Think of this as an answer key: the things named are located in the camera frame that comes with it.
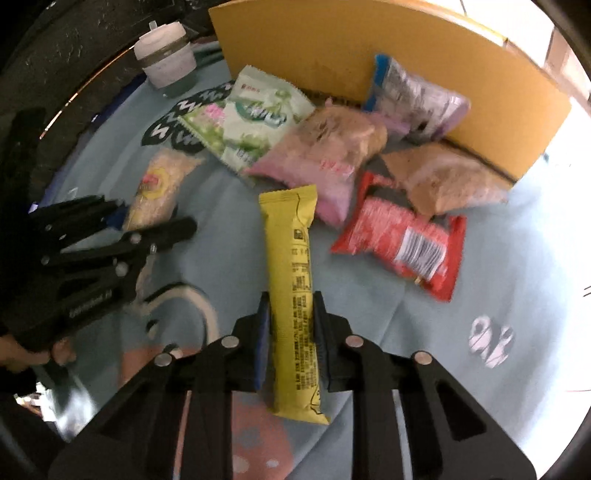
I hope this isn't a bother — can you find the small blue white snack packet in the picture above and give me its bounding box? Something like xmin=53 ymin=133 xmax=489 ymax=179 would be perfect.
xmin=361 ymin=53 xmax=472 ymax=145

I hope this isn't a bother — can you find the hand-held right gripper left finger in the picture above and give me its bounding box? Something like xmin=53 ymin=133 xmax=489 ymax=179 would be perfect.
xmin=48 ymin=291 xmax=273 ymax=480

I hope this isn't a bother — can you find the brown snack packet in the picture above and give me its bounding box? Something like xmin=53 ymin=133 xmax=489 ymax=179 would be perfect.
xmin=380 ymin=142 xmax=511 ymax=219

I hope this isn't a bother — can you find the person's left hand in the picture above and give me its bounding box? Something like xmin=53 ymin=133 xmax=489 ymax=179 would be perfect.
xmin=0 ymin=335 xmax=78 ymax=374

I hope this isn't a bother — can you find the green white snack packet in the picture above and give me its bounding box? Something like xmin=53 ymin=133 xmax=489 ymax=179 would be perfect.
xmin=221 ymin=64 xmax=318 ymax=175

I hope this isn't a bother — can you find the green pink snack packet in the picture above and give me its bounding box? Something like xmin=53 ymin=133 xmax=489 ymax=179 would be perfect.
xmin=177 ymin=98 xmax=234 ymax=151

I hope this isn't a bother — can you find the clear packet with yellow ring label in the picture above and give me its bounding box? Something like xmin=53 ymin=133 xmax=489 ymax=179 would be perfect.
xmin=121 ymin=148 xmax=205 ymax=232

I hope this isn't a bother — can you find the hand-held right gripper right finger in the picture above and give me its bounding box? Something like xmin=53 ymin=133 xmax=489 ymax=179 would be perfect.
xmin=313 ymin=290 xmax=539 ymax=480

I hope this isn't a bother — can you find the yellow cardboard box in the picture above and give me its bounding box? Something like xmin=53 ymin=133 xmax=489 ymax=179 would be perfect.
xmin=207 ymin=0 xmax=574 ymax=186

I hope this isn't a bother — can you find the white cup with green band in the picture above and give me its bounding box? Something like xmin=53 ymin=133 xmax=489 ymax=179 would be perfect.
xmin=133 ymin=20 xmax=198 ymax=99

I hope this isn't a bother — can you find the red snack packet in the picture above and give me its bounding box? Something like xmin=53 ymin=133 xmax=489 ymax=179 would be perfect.
xmin=329 ymin=170 xmax=468 ymax=303

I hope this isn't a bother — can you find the light blue printed blanket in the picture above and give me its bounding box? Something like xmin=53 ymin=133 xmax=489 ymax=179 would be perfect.
xmin=28 ymin=39 xmax=591 ymax=480

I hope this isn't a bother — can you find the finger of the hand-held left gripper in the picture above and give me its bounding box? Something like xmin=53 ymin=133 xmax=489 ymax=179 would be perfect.
xmin=41 ymin=216 xmax=199 ymax=281
xmin=28 ymin=194 xmax=129 ymax=241

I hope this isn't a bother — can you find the yellow long snack packet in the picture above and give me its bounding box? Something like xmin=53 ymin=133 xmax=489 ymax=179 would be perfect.
xmin=257 ymin=184 xmax=332 ymax=426

